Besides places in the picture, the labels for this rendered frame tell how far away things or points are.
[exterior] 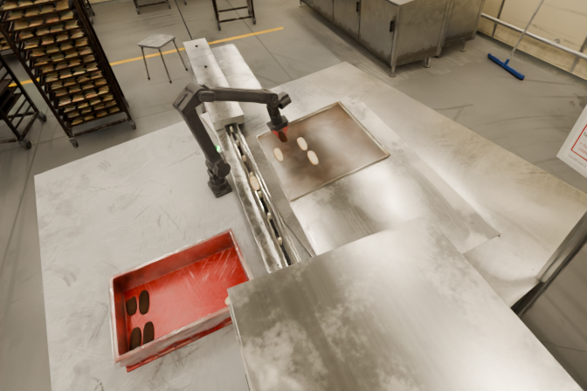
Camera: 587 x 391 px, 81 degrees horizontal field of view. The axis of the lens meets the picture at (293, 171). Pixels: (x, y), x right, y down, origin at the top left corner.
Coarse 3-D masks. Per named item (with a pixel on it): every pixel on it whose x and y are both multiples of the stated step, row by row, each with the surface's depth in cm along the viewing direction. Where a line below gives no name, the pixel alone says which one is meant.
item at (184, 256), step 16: (208, 240) 133; (224, 240) 137; (160, 256) 129; (176, 256) 131; (192, 256) 134; (208, 256) 139; (240, 256) 127; (128, 272) 125; (144, 272) 128; (160, 272) 132; (112, 288) 120; (128, 288) 130; (112, 304) 116; (112, 320) 112; (208, 320) 110; (112, 336) 108; (176, 336) 107; (128, 352) 104; (144, 352) 105
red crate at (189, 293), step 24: (192, 264) 137; (216, 264) 136; (240, 264) 135; (144, 288) 131; (168, 288) 130; (192, 288) 129; (216, 288) 129; (168, 312) 123; (192, 312) 122; (192, 336) 114; (144, 360) 110
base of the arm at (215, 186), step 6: (210, 180) 162; (216, 180) 160; (222, 180) 162; (210, 186) 166; (216, 186) 162; (222, 186) 163; (228, 186) 166; (216, 192) 164; (222, 192) 164; (228, 192) 165
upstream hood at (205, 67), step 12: (192, 48) 270; (204, 48) 268; (192, 60) 253; (204, 60) 252; (216, 60) 251; (204, 72) 238; (216, 72) 236; (204, 84) 226; (216, 84) 225; (216, 108) 203; (228, 108) 202; (240, 108) 201; (216, 120) 193; (228, 120) 196; (240, 120) 199
